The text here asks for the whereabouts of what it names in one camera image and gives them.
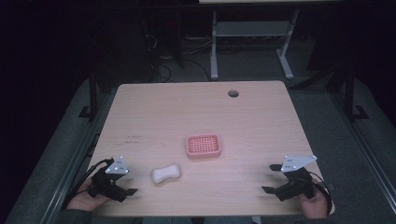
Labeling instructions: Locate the person's left hand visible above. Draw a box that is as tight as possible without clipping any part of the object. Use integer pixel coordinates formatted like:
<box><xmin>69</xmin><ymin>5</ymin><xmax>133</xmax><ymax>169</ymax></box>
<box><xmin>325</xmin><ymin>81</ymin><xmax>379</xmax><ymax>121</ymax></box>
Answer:
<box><xmin>66</xmin><ymin>178</ymin><xmax>110</xmax><ymax>213</ymax></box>

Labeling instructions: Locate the bundle of floor cables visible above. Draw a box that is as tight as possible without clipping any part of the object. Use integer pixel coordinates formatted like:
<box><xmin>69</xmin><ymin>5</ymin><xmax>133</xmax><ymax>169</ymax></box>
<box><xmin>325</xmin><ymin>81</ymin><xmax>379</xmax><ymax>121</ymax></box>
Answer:
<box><xmin>141</xmin><ymin>26</ymin><xmax>216</xmax><ymax>83</ymax></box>

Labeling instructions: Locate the white soap bar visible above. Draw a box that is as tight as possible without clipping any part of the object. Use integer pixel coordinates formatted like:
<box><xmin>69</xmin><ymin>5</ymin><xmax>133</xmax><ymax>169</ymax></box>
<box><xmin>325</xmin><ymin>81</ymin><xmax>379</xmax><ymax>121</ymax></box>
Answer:
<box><xmin>150</xmin><ymin>163</ymin><xmax>182</xmax><ymax>185</ymax></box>

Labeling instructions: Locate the person's right hand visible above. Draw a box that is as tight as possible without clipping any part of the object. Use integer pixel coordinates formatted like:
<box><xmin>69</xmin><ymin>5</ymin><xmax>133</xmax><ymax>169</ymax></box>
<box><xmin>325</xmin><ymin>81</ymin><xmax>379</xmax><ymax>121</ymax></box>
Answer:
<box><xmin>297</xmin><ymin>182</ymin><xmax>332</xmax><ymax>219</ymax></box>

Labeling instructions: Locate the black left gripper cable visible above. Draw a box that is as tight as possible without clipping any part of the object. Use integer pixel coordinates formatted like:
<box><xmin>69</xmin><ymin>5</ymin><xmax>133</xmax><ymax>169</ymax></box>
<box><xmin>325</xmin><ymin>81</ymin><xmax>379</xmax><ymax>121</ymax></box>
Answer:
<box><xmin>61</xmin><ymin>158</ymin><xmax>115</xmax><ymax>211</ymax></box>

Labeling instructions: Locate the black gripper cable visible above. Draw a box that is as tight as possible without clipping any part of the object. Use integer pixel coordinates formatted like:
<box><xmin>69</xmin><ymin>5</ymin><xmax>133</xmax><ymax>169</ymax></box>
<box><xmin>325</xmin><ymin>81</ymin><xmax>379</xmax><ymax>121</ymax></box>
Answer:
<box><xmin>306</xmin><ymin>171</ymin><xmax>333</xmax><ymax>217</ymax></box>
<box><xmin>61</xmin><ymin>158</ymin><xmax>115</xmax><ymax>211</ymax></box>

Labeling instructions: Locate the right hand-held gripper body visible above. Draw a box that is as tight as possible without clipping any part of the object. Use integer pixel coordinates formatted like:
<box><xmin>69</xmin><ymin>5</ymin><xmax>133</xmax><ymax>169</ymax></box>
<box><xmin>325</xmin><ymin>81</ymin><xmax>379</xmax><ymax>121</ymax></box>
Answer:
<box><xmin>275</xmin><ymin>155</ymin><xmax>318</xmax><ymax>203</ymax></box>

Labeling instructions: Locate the pink soap dish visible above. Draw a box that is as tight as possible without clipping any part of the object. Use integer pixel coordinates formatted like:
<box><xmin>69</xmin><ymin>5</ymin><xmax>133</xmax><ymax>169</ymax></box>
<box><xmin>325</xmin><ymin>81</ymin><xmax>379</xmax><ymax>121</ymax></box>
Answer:
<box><xmin>185</xmin><ymin>133</ymin><xmax>222</xmax><ymax>161</ymax></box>

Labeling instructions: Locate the black metal stand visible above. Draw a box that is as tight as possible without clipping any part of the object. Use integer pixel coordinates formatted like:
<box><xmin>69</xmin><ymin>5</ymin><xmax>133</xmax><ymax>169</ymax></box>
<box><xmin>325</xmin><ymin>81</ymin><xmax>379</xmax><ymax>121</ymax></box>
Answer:
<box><xmin>342</xmin><ymin>63</ymin><xmax>370</xmax><ymax>123</ymax></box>
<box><xmin>78</xmin><ymin>66</ymin><xmax>100</xmax><ymax>123</ymax></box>

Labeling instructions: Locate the white metal desk frame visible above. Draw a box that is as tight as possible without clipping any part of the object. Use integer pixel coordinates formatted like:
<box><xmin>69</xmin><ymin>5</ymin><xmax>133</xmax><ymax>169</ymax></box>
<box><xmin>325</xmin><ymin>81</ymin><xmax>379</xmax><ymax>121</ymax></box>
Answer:
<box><xmin>209</xmin><ymin>8</ymin><xmax>301</xmax><ymax>80</ymax></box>

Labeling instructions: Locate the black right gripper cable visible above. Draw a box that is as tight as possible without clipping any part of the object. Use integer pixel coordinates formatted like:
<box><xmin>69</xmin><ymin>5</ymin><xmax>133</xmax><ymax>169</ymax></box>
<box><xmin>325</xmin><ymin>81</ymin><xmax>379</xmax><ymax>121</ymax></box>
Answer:
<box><xmin>306</xmin><ymin>171</ymin><xmax>333</xmax><ymax>217</ymax></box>

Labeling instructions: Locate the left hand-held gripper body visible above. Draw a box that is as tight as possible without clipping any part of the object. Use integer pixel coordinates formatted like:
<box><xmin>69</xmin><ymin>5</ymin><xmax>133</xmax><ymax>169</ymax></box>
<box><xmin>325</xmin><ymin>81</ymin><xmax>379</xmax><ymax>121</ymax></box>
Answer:
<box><xmin>88</xmin><ymin>156</ymin><xmax>131</xmax><ymax>203</ymax></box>

